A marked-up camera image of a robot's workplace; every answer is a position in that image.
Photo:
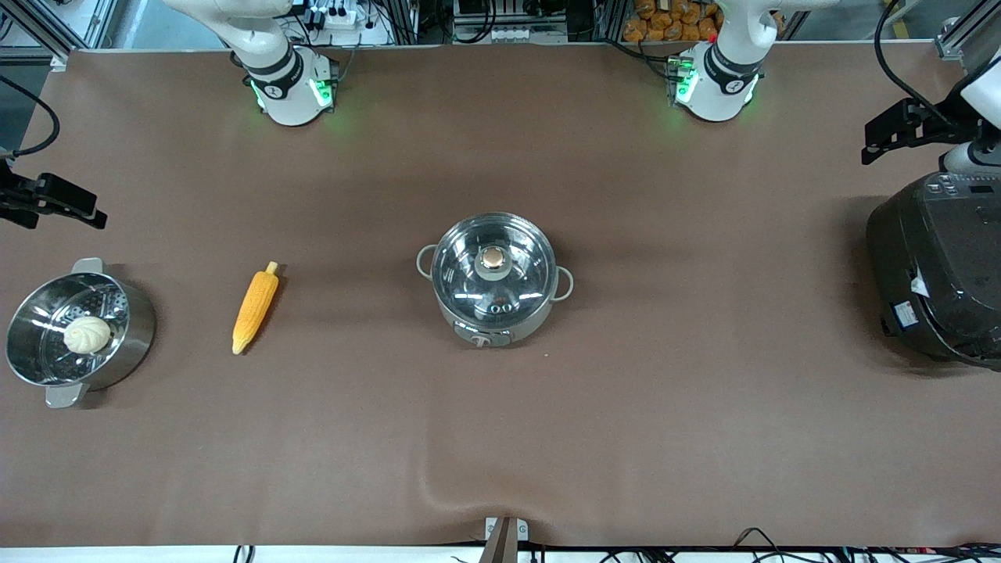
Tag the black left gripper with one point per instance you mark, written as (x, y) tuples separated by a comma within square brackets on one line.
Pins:
[(932, 125)]

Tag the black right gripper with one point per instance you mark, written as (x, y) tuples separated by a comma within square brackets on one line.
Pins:
[(16, 195)]

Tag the yellow toy corn cob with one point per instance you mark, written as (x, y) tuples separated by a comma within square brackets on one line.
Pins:
[(255, 309)]

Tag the glass pot lid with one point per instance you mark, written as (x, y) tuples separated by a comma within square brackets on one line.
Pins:
[(493, 285)]

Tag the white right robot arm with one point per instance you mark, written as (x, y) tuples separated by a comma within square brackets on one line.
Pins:
[(285, 82)]

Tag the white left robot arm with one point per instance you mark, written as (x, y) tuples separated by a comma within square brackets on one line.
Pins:
[(715, 86)]

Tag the stainless steel steamer pot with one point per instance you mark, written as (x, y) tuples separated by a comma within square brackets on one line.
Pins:
[(133, 344)]

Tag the grey electric cooking pot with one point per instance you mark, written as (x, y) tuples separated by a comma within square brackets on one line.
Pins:
[(485, 335)]

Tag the perforated steel steamer tray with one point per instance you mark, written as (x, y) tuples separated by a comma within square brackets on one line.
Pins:
[(98, 301)]

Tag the white steamed bun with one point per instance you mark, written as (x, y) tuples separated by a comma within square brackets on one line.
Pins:
[(87, 335)]

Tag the black rice cooker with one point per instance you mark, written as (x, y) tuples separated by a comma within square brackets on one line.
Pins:
[(938, 266)]

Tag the orange snack bag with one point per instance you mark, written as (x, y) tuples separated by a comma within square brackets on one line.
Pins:
[(672, 19)]

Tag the white power strip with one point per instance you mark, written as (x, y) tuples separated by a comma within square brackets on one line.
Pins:
[(348, 16)]

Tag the brown table mat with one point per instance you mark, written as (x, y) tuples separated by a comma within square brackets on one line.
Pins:
[(500, 446)]

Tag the metal table clamp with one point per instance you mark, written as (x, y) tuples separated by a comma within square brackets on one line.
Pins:
[(506, 536)]

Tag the aluminium frame profile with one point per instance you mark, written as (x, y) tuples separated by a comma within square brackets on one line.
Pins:
[(55, 27), (966, 35)]

